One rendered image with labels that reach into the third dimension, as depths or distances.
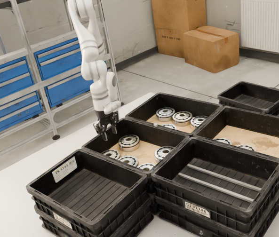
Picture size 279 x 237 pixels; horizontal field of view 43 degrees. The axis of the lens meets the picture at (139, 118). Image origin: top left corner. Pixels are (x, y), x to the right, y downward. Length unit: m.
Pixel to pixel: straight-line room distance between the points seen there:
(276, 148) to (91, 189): 0.81
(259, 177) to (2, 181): 1.27
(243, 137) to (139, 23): 3.63
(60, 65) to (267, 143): 2.31
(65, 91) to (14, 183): 1.77
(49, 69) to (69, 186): 2.01
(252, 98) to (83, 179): 1.60
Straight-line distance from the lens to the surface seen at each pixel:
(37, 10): 4.29
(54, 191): 1.60
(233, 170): 1.52
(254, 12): 4.56
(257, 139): 1.71
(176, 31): 4.98
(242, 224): 1.27
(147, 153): 1.67
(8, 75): 3.30
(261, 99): 2.77
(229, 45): 4.51
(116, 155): 1.64
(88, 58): 1.49
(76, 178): 1.62
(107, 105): 1.50
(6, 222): 1.76
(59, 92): 3.55
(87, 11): 1.61
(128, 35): 5.02
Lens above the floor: 1.78
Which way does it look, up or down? 29 degrees down
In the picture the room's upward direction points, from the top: 10 degrees counter-clockwise
